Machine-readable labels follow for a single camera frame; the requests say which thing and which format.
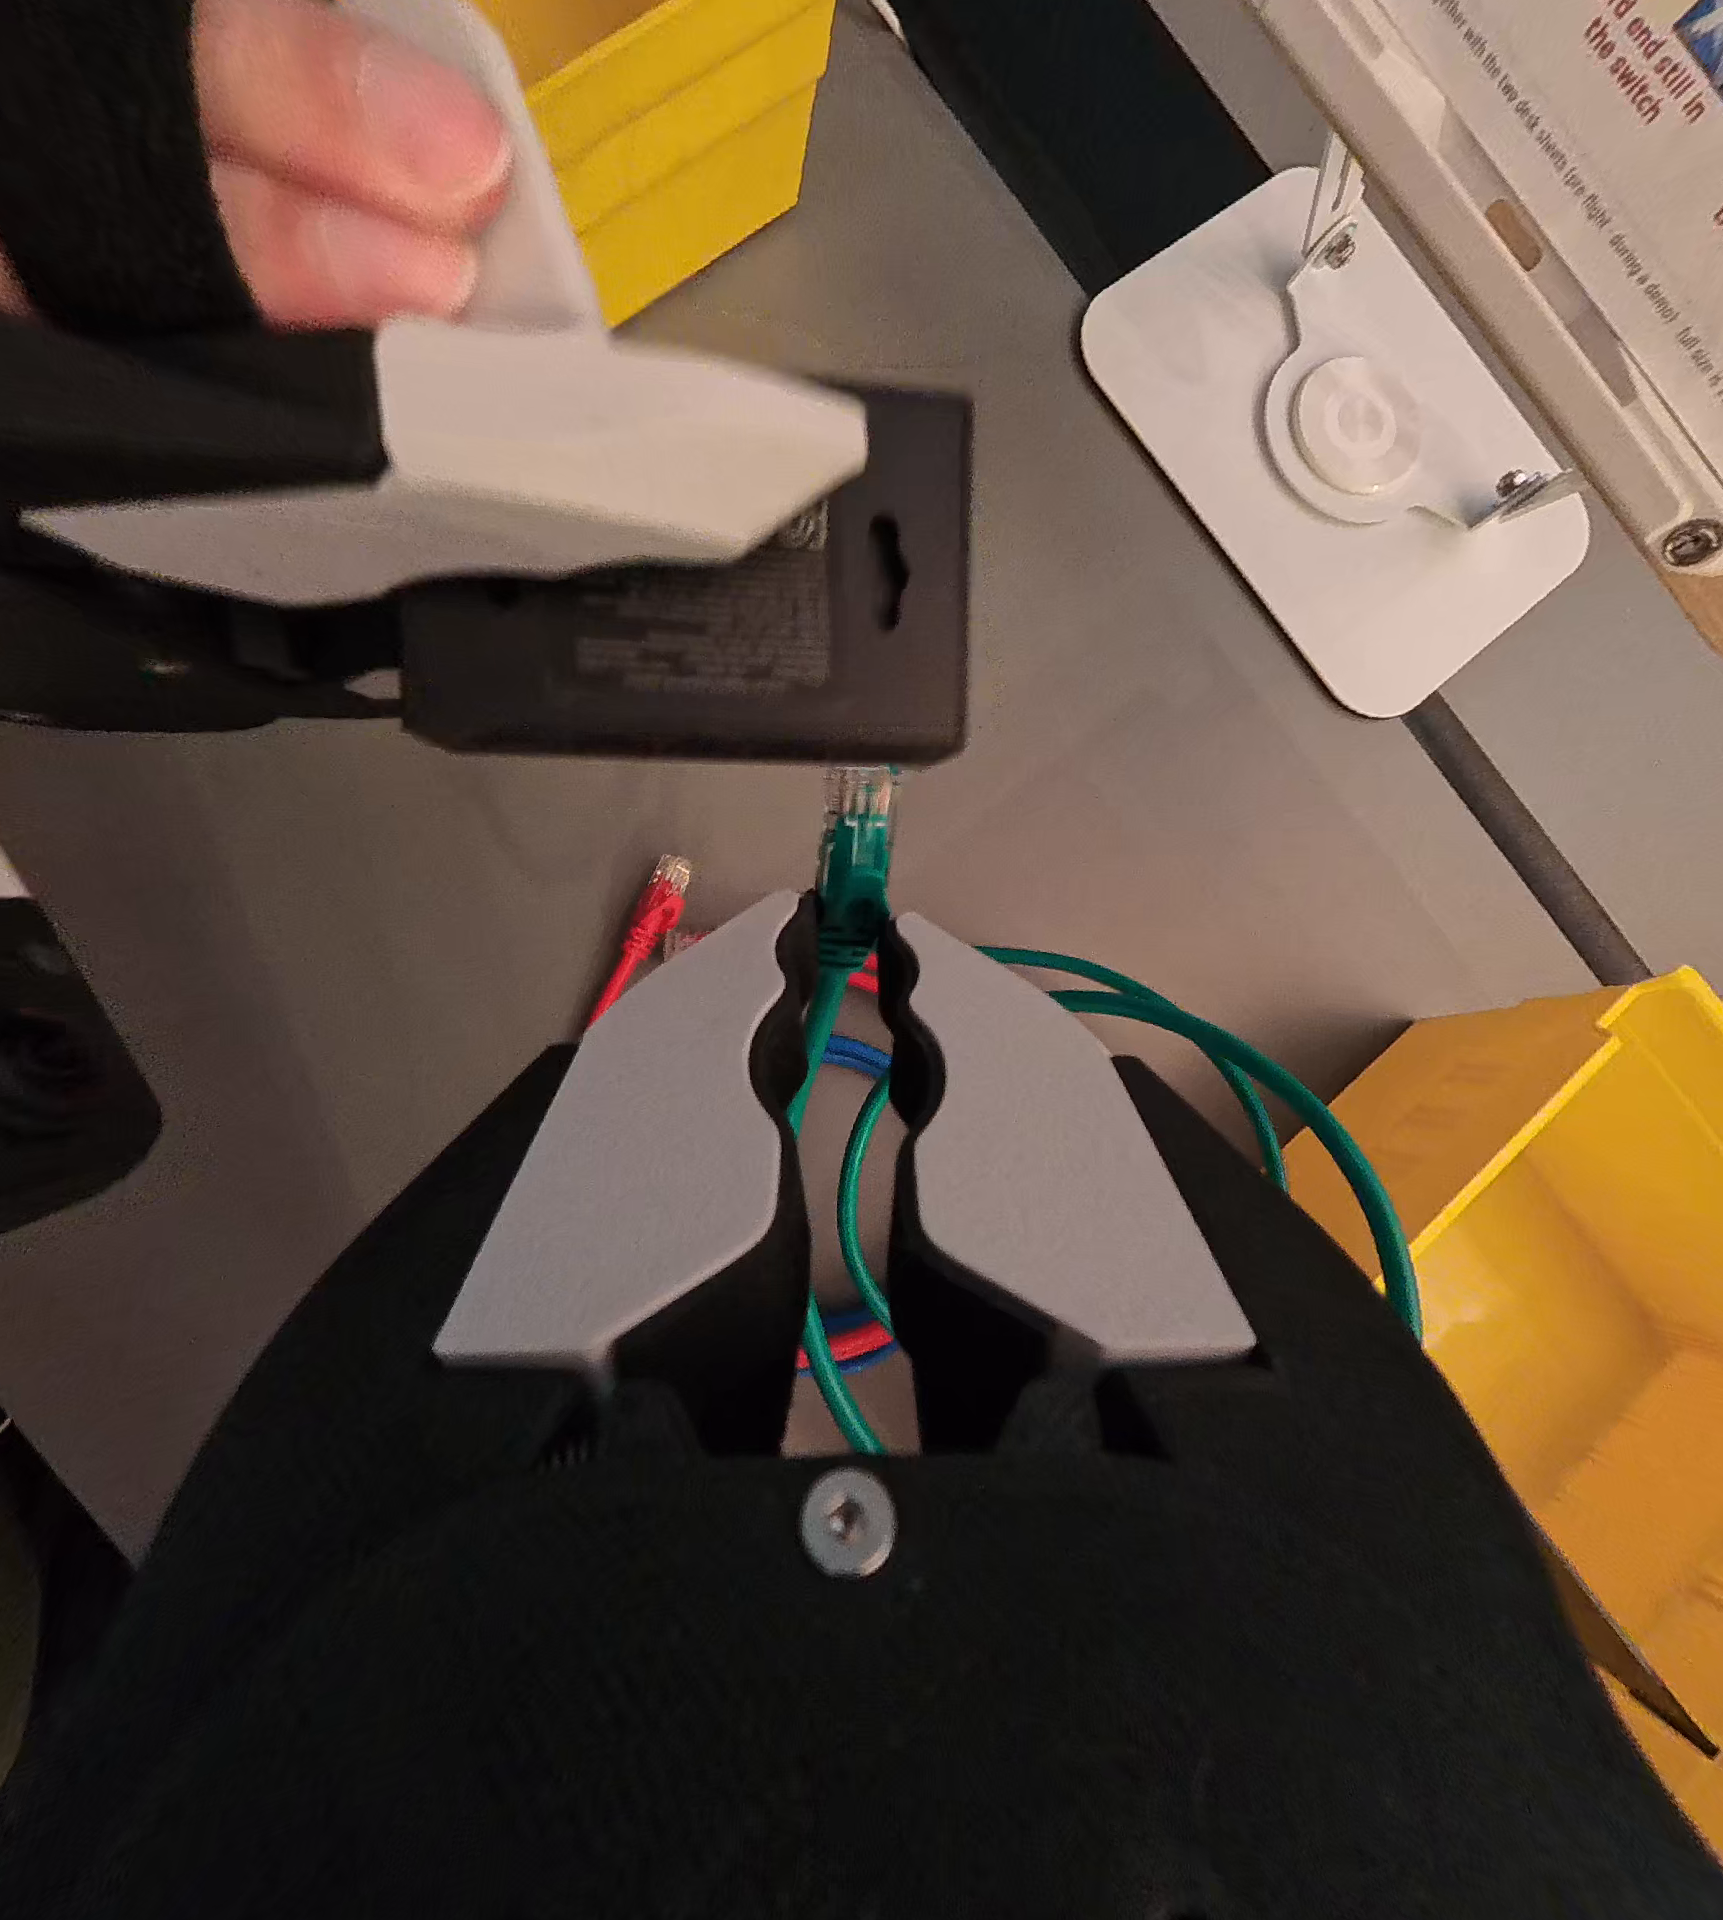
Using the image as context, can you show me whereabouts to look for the yellow bin with divider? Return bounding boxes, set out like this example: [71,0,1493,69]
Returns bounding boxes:
[1281,969,1723,1920]

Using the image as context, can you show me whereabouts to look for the red ethernet cable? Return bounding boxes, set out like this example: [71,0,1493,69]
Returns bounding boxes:
[586,853,903,1371]

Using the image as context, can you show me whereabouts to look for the white stand base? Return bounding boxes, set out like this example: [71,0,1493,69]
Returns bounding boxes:
[1080,163,1596,721]

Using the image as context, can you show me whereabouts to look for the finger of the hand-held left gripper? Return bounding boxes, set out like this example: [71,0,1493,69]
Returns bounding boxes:
[23,316,873,609]

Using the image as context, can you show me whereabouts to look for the blue ethernet cable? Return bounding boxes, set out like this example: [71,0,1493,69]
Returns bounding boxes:
[803,1033,905,1371]

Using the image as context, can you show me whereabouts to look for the black ethernet switch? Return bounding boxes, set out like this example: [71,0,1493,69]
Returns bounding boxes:
[402,386,973,771]

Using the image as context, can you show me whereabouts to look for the yellow plastic bin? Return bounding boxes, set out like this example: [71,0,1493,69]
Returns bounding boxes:
[474,0,832,331]

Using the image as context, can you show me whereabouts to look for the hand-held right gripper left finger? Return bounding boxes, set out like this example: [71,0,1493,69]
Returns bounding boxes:
[429,889,815,1454]

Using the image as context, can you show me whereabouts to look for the green ethernet cable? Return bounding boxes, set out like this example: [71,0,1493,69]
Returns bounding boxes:
[789,764,1425,1454]

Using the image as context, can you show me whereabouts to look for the black table mat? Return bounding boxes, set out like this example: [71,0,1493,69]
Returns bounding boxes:
[892,0,1272,299]

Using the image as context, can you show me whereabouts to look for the person's left hand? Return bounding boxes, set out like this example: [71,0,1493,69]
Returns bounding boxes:
[0,0,521,331]

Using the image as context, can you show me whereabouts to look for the printed instruction sheet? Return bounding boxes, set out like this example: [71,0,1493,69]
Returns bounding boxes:
[1375,0,1723,508]

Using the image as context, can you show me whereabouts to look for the black bin divider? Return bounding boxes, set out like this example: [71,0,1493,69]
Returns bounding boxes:
[1540,1526,1723,1758]

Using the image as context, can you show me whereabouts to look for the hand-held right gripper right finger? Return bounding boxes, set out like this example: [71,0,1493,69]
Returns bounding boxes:
[884,908,1260,1454]

